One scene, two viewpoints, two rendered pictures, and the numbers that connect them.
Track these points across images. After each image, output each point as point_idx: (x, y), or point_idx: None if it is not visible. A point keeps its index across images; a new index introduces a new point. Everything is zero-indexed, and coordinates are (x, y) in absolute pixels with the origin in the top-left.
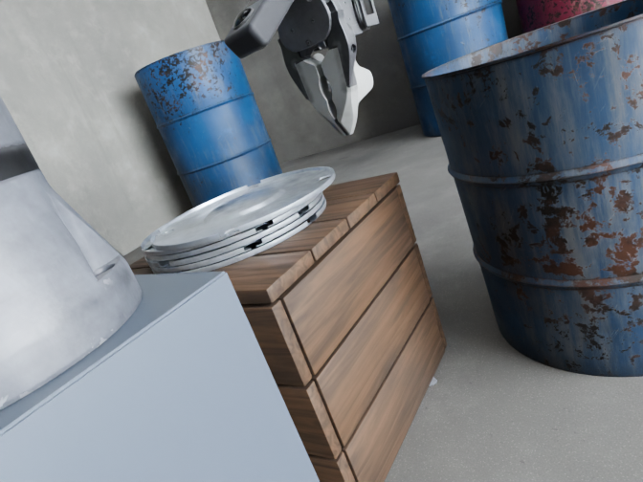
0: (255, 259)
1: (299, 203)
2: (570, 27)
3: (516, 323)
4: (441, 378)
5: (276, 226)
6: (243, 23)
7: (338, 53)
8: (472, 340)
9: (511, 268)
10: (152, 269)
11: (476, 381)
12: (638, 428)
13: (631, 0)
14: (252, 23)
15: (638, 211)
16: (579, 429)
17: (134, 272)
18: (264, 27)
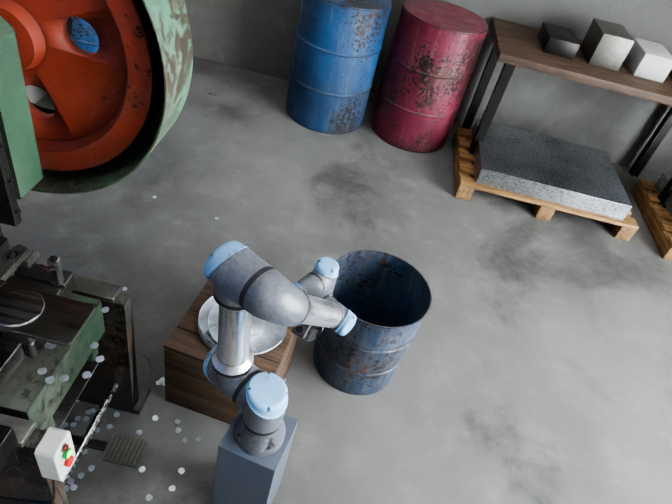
0: (257, 359)
1: (278, 344)
2: (387, 256)
3: (322, 366)
4: (287, 378)
5: None
6: (300, 333)
7: (317, 331)
8: (301, 361)
9: (330, 355)
10: (208, 345)
11: (301, 383)
12: (346, 414)
13: (408, 264)
14: (303, 336)
15: (372, 361)
16: (330, 411)
17: (189, 334)
18: (305, 335)
